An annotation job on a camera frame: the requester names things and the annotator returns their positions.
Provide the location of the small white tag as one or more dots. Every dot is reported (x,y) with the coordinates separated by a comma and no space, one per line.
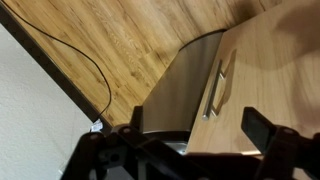
(96,126)

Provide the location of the stainless steel trash can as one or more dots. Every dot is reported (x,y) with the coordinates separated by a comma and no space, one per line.
(180,90)

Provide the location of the wooden drawer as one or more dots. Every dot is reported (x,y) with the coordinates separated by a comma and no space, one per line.
(266,93)

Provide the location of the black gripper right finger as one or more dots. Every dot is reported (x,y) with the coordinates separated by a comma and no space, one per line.
(260,128)

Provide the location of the dark baseboard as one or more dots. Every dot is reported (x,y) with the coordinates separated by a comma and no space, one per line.
(50,68)

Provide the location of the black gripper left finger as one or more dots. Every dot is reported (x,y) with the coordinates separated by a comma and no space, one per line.
(137,118)

